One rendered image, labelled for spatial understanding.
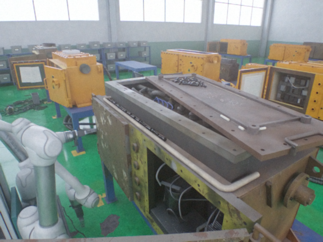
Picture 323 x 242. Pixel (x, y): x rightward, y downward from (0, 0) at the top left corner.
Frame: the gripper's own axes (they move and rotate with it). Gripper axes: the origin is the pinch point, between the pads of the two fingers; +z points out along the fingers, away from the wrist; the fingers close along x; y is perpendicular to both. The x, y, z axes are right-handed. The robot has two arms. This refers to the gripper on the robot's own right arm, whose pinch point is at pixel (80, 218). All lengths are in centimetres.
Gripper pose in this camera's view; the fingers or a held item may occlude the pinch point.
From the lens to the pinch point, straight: 188.1
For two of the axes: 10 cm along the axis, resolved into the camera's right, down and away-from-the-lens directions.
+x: 5.4, 3.3, -7.7
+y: -8.4, 2.1, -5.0
